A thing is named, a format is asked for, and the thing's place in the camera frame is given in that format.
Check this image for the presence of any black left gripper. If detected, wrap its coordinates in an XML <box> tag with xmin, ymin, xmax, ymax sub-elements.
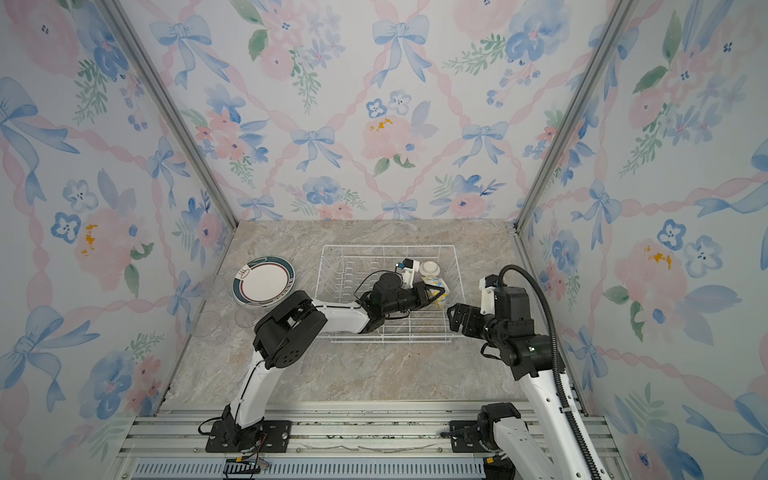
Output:
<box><xmin>382</xmin><ymin>284</ymin><xmax>445</xmax><ymax>319</ymax></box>

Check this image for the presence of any white wire dish rack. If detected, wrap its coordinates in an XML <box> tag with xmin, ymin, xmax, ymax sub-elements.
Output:
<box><xmin>313</xmin><ymin>245</ymin><xmax>465</xmax><ymax>344</ymax></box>

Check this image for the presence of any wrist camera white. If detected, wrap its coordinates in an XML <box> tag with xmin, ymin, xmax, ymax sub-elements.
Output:
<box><xmin>395</xmin><ymin>258</ymin><xmax>420</xmax><ymax>289</ymax></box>
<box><xmin>479</xmin><ymin>274</ymin><xmax>498</xmax><ymax>315</ymax></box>

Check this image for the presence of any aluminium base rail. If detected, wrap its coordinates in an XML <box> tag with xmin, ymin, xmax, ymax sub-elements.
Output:
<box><xmin>113</xmin><ymin>400</ymin><xmax>631</xmax><ymax>480</ymax></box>

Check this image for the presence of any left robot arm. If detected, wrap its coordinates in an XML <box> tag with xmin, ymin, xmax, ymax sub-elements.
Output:
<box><xmin>204</xmin><ymin>270</ymin><xmax>446</xmax><ymax>453</ymax></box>

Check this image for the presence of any aluminium corner post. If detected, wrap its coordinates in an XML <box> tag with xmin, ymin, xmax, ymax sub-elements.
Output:
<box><xmin>514</xmin><ymin>0</ymin><xmax>636</xmax><ymax>234</ymax></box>
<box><xmin>95</xmin><ymin>0</ymin><xmax>238</xmax><ymax>230</ymax></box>

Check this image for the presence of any left aluminium corner post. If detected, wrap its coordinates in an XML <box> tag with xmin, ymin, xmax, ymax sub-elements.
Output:
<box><xmin>95</xmin><ymin>0</ymin><xmax>238</xmax><ymax>230</ymax></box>

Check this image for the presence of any white plate dark underside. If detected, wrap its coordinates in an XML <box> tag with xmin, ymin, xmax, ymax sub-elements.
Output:
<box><xmin>231</xmin><ymin>256</ymin><xmax>296</xmax><ymax>306</ymax></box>

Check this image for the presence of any right aluminium corner post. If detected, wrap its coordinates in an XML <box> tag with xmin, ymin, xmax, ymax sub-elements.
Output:
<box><xmin>514</xmin><ymin>0</ymin><xmax>636</xmax><ymax>234</ymax></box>

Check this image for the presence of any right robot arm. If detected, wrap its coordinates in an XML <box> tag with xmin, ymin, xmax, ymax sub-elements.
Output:
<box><xmin>443</xmin><ymin>287</ymin><xmax>610</xmax><ymax>479</ymax></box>

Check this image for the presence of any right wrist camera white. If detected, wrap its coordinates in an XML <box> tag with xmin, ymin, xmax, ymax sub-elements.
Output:
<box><xmin>479</xmin><ymin>274</ymin><xmax>498</xmax><ymax>315</ymax></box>

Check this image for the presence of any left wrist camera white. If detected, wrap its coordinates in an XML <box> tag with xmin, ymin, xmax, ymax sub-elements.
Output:
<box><xmin>395</xmin><ymin>258</ymin><xmax>420</xmax><ymax>289</ymax></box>

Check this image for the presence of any purple striped bowl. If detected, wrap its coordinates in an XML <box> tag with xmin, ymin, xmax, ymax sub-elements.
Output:
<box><xmin>419</xmin><ymin>260</ymin><xmax>441</xmax><ymax>278</ymax></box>

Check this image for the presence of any clear faceted glass back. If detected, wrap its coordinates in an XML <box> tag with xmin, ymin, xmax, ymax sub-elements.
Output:
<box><xmin>200</xmin><ymin>274</ymin><xmax>229</xmax><ymax>302</ymax></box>

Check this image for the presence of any clear faceted glass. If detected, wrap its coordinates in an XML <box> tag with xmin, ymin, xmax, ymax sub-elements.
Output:
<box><xmin>200</xmin><ymin>274</ymin><xmax>229</xmax><ymax>302</ymax></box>
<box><xmin>235</xmin><ymin>306</ymin><xmax>259</xmax><ymax>329</ymax></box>
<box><xmin>191</xmin><ymin>311</ymin><xmax>221</xmax><ymax>338</ymax></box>

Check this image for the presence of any clear faceted glass front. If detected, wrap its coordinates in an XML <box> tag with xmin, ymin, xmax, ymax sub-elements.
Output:
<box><xmin>235</xmin><ymin>306</ymin><xmax>259</xmax><ymax>329</ymax></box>

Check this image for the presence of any blue yellow patterned bowl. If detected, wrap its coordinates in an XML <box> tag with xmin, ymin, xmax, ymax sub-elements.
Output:
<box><xmin>422</xmin><ymin>277</ymin><xmax>450</xmax><ymax>308</ymax></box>

